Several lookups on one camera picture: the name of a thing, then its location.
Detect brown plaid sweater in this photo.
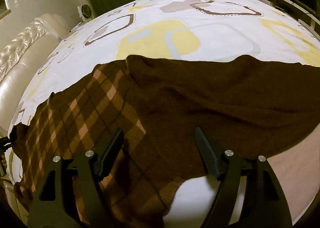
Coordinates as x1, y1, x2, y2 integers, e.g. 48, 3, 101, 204
12, 55, 319, 227

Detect patterned white bed sheet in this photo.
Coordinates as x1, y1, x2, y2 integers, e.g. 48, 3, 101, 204
10, 0, 319, 227

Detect cream tufted leather headboard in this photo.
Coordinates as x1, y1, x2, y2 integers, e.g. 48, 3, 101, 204
0, 13, 69, 136

